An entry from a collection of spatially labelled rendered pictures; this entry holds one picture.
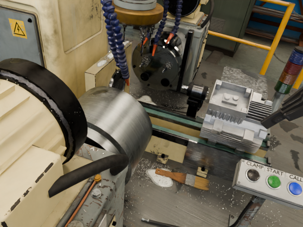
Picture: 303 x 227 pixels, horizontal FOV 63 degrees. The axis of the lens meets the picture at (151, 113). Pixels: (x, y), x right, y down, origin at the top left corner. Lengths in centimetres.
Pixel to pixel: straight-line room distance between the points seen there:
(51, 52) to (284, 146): 104
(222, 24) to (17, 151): 383
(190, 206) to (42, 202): 65
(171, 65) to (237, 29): 299
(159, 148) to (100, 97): 41
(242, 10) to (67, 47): 329
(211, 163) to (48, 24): 71
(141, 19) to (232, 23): 330
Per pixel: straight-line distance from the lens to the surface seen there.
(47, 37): 81
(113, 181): 47
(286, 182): 72
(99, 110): 62
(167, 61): 108
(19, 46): 89
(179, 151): 96
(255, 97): 94
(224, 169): 97
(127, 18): 75
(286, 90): 117
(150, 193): 90
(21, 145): 33
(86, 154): 52
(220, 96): 86
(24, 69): 38
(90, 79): 82
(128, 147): 60
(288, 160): 123
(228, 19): 400
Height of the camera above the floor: 154
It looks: 38 degrees down
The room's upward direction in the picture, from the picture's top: 8 degrees clockwise
